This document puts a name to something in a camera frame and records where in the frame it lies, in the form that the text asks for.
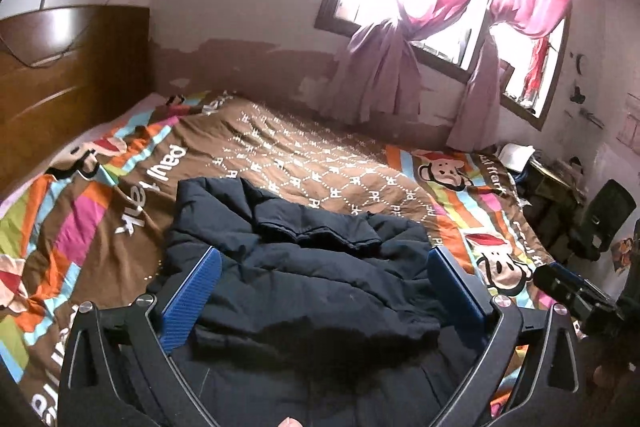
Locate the dark navy padded jacket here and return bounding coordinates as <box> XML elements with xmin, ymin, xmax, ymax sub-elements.
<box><xmin>157</xmin><ymin>178</ymin><xmax>475</xmax><ymax>426</ymax></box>

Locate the black chair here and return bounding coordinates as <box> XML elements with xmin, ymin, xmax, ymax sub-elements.
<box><xmin>567</xmin><ymin>179</ymin><xmax>637</xmax><ymax>261</ymax></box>

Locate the dark bedside desk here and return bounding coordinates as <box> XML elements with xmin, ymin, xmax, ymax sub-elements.
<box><xmin>516</xmin><ymin>156</ymin><xmax>585</xmax><ymax>255</ymax></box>

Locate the colourful cartoon monkey quilt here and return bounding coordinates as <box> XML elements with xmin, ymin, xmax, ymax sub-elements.
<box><xmin>1</xmin><ymin>93</ymin><xmax>552</xmax><ymax>426</ymax></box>

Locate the white item by bed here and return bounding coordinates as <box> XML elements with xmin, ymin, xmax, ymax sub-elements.
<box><xmin>498</xmin><ymin>143</ymin><xmax>536</xmax><ymax>173</ymax></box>

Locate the brown wooden headboard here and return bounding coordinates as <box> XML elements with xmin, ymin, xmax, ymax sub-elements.
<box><xmin>1</xmin><ymin>5</ymin><xmax>153</xmax><ymax>196</ymax></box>

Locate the right pink curtain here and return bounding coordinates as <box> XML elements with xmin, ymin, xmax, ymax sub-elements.
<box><xmin>446</xmin><ymin>0</ymin><xmax>573</xmax><ymax>153</ymax></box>

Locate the pink curtain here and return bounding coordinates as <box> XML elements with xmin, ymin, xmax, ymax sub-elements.
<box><xmin>319</xmin><ymin>0</ymin><xmax>507</xmax><ymax>125</ymax></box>
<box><xmin>446</xmin><ymin>0</ymin><xmax>573</xmax><ymax>153</ymax></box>

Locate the left pink curtain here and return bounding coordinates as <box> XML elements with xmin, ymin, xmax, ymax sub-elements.
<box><xmin>319</xmin><ymin>0</ymin><xmax>507</xmax><ymax>125</ymax></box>

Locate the round wall clock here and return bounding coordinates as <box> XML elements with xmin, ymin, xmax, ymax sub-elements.
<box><xmin>576</xmin><ymin>53</ymin><xmax>588</xmax><ymax>76</ymax></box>

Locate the black cable on headboard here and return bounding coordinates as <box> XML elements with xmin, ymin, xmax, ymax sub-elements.
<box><xmin>0</xmin><ymin>36</ymin><xmax>87</xmax><ymax>70</ymax></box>

